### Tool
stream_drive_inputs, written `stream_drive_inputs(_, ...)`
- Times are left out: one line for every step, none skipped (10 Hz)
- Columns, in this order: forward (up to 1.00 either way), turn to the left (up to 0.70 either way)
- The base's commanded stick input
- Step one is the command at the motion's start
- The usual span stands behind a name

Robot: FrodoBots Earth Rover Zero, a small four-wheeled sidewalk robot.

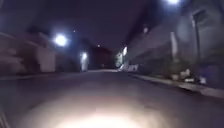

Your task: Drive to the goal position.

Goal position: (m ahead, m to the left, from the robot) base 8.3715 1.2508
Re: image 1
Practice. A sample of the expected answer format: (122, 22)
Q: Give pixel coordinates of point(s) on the dark building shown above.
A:
(100, 58)

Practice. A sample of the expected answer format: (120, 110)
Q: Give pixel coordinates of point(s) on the dark asphalt road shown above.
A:
(110, 96)

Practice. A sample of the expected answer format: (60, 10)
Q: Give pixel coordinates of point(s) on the street lamp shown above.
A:
(60, 40)

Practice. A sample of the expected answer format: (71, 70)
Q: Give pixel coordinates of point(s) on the grey building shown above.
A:
(186, 43)

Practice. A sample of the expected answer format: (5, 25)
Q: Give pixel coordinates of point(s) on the pale kerb strip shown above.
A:
(186, 85)

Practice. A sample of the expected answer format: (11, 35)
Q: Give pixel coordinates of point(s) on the pole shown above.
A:
(197, 40)

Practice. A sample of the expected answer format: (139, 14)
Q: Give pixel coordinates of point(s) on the low building with pale wall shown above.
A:
(30, 56)

